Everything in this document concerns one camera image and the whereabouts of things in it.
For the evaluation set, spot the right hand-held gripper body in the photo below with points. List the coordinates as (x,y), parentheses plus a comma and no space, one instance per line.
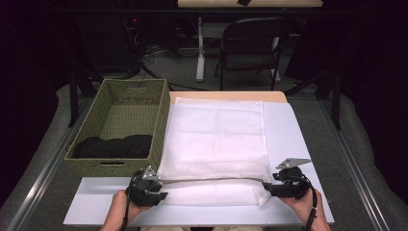
(293,186)

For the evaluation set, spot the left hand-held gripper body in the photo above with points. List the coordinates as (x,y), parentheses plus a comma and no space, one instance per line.
(142,191)

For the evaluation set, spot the black cloth garment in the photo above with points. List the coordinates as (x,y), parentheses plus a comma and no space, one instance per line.
(115,147)

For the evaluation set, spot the white mesh laundry bag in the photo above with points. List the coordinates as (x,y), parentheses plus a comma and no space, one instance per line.
(215,138)

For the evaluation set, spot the green woven basket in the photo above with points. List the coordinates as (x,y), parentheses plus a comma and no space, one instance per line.
(128,118)

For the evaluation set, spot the person's right hand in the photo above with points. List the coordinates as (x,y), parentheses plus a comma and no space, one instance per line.
(301,208)

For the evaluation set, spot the person's left hand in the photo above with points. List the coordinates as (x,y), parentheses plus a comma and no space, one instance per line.
(120,208)

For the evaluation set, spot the person's right leg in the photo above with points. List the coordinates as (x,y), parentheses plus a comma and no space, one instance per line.
(237,228)

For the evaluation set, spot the white board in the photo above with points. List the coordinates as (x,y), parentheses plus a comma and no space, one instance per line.
(288,128)

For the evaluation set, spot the black metal stand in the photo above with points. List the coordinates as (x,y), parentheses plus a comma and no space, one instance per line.
(336,102)
(73,102)

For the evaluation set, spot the white desk leg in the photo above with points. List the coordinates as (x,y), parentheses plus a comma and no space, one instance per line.
(200,57)

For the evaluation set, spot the black folding chair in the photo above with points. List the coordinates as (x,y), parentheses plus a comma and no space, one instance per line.
(253,41)

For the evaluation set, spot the power strip with red light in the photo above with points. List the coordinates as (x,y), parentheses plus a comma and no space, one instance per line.
(134,22)

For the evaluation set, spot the small black object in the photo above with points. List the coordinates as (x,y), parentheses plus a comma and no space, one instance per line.
(244,2)

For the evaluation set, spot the aluminium rail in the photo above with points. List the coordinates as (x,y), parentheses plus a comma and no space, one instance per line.
(48,166)
(356,166)

